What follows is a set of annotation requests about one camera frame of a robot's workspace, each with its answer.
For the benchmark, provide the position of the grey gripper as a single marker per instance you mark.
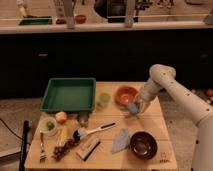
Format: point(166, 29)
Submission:
point(142, 104)

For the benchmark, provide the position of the blue sponge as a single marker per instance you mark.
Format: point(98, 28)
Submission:
point(133, 108)

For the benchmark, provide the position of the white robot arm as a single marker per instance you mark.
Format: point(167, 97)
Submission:
point(201, 113)

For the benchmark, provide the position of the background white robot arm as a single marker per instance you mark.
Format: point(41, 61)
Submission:
point(22, 6)

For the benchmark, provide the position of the orange bowl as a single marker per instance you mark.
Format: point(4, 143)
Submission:
point(125, 95)

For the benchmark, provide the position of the light green cup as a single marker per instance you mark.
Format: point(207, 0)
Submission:
point(103, 100)

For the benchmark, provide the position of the dark brown bowl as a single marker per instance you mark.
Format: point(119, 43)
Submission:
point(143, 145)

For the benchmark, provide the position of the light blue cloth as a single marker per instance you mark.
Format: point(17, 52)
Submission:
point(121, 141)

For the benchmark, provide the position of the grey mushroom toy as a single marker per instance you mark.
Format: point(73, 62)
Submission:
point(83, 119)

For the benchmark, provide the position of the wooden block eraser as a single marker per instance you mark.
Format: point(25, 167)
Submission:
point(87, 147)

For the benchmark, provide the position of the green plastic tray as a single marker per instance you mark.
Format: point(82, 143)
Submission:
point(71, 95)

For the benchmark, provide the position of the orange peach fruit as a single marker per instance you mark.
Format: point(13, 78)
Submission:
point(61, 117)

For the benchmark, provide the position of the yellow corn cob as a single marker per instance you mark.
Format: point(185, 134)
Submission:
point(62, 139)

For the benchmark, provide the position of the background red bowl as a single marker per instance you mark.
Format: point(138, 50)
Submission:
point(80, 19)

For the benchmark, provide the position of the bunch of dark grapes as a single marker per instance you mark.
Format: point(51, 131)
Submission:
point(60, 151)

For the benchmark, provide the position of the silver fork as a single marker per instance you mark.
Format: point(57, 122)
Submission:
point(42, 150)

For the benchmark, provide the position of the black table clamp bar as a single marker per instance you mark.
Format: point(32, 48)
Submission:
point(23, 153)

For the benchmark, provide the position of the background green tray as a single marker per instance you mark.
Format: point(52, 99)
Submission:
point(44, 20)

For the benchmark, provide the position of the white handled brush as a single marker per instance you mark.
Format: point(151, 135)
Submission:
point(82, 132)

